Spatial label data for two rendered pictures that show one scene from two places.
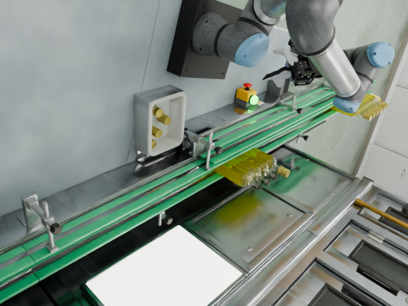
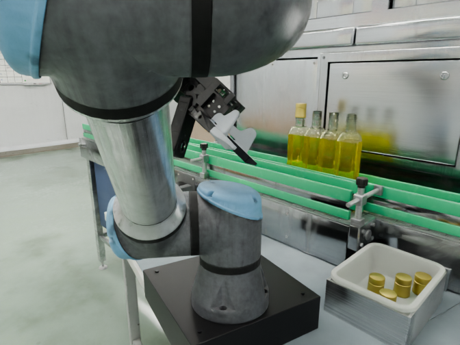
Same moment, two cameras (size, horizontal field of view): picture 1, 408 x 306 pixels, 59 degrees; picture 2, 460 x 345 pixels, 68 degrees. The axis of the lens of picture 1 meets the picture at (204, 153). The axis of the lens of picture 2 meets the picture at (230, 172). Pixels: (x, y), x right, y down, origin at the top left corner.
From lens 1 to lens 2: 0.74 m
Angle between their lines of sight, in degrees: 18
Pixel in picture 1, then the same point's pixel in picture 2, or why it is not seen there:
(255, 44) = (228, 194)
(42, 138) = not seen: outside the picture
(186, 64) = (297, 298)
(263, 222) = (382, 92)
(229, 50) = (255, 235)
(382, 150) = not seen: hidden behind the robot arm
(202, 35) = (251, 299)
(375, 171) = not seen: hidden behind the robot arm
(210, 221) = (433, 146)
